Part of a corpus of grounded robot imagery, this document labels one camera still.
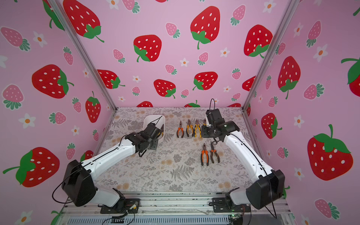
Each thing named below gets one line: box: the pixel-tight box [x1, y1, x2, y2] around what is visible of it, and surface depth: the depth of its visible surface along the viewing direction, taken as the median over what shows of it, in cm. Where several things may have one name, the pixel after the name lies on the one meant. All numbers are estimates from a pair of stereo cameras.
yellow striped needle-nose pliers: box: [194, 119, 203, 138], surface depth 109 cm
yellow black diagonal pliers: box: [186, 119, 195, 137], surface depth 109 cm
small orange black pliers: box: [176, 120, 185, 139], surface depth 108 cm
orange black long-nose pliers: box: [210, 141, 220, 164], surface depth 95 cm
